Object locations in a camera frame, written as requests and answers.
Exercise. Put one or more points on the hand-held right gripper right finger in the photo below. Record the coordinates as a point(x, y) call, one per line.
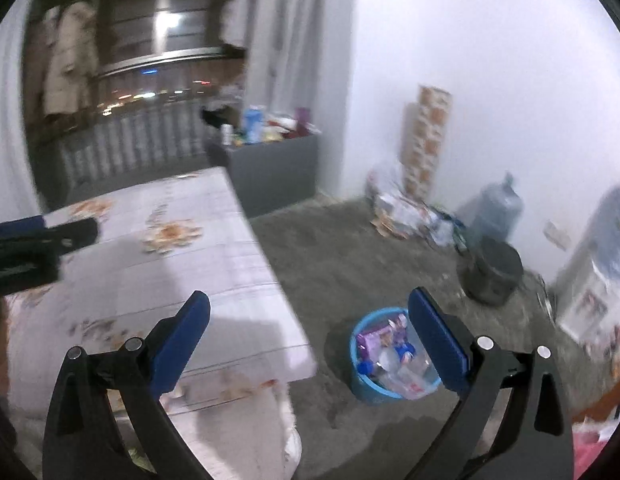
point(439, 345)

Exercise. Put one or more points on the white water dispenser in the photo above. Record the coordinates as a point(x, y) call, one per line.
point(584, 305)

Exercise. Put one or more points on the pile of paper packaging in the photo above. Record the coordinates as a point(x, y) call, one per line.
point(404, 217)

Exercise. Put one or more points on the grey cabinet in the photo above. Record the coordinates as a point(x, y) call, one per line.
point(275, 175)

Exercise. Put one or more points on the pink cloth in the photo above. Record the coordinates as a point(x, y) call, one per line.
point(594, 452)

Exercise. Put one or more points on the white hanging garment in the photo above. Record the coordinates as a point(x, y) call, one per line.
point(235, 15)

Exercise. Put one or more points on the small white bottle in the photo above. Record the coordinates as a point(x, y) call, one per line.
point(227, 135)

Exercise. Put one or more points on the clear plastic bottle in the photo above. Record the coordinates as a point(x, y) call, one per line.
point(404, 375)

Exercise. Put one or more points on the dark cloth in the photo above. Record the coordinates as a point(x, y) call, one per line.
point(217, 115)

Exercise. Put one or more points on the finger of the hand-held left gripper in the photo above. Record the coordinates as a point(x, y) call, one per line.
point(20, 275)
point(65, 235)

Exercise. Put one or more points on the blue plastic wastebasket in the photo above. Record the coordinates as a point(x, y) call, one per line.
point(362, 390)

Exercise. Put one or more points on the white shaggy rug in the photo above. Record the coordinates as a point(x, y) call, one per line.
point(230, 435)

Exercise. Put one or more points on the blue water jug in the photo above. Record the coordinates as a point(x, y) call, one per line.
point(497, 210)

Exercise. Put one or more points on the brown cardboard box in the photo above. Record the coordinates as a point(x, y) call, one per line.
point(599, 407)

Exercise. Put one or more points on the tall patterned box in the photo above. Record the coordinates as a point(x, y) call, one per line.
point(425, 140)

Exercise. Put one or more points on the wall socket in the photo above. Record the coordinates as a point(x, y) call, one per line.
point(556, 236)

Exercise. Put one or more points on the dispenser water bottle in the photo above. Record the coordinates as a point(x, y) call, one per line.
point(612, 230)

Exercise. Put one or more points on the purple bottle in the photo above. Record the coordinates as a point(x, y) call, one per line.
point(303, 121)

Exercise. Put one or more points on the metal balcony railing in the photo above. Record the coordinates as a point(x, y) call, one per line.
point(140, 140)

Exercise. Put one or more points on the beige hanging coat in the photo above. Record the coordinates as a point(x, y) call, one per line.
point(70, 60)

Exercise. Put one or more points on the white plastic bag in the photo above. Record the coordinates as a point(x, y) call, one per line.
point(384, 185)

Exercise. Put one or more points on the table with floral cloth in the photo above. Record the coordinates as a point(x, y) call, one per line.
point(165, 270)

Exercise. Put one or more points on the black rice cooker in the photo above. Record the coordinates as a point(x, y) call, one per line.
point(489, 272)

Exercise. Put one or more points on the grey curtain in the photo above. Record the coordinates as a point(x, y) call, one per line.
point(300, 35)

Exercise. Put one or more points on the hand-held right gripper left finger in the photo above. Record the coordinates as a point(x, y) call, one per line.
point(180, 345)

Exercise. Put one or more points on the blue detergent bottle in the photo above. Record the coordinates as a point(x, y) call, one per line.
point(254, 125)

